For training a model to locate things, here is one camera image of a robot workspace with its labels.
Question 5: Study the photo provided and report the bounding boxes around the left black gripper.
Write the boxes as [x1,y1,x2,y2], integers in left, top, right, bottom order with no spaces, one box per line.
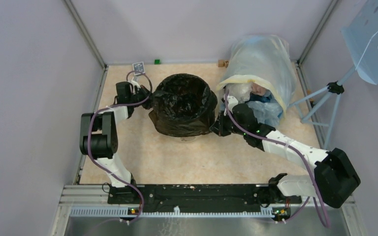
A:
[128,85,164,110]

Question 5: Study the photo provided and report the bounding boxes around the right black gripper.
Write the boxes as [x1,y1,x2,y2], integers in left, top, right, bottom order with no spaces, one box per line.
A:
[209,110,247,137]

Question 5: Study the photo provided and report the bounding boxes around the black trash bag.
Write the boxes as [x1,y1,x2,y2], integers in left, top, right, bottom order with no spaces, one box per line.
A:
[149,73,218,138]

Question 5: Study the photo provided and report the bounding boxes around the beige round trash bin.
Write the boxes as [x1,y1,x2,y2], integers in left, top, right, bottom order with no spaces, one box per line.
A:
[177,136,198,143]

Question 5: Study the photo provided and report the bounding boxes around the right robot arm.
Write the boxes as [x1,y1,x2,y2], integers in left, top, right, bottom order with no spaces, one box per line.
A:
[210,104,361,208]

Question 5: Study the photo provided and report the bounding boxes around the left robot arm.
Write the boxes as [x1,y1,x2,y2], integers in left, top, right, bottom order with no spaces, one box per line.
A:
[79,82,153,204]

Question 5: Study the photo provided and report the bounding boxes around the white clear plastic bag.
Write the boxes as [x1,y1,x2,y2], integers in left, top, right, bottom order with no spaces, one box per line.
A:
[225,83,252,103]

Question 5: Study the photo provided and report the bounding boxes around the blue plastic bag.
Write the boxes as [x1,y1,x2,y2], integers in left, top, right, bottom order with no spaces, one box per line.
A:
[247,90,283,127]

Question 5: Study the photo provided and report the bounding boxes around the large translucent plastic bag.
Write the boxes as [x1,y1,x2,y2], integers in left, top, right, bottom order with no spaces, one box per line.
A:
[216,35,297,122]

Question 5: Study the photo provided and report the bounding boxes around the blue perforated lamp panel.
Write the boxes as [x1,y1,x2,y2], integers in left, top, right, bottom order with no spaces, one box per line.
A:
[341,0,378,85]

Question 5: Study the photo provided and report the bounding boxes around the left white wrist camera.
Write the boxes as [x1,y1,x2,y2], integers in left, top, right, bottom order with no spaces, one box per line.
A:
[128,77,141,93]

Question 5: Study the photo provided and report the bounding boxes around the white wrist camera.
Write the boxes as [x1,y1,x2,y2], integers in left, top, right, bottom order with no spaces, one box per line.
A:
[128,77,141,93]
[224,95,239,114]

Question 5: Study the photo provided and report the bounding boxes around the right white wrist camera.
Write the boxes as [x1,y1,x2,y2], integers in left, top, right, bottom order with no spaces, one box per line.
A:
[224,95,239,114]

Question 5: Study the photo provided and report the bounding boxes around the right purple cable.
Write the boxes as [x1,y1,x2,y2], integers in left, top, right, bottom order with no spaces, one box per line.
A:
[223,91,332,229]

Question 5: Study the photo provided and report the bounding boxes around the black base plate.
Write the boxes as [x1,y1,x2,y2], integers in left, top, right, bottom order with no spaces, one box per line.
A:
[107,184,302,213]

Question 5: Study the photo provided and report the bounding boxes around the white toothed cable rail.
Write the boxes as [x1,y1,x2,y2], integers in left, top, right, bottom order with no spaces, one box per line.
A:
[70,206,274,218]

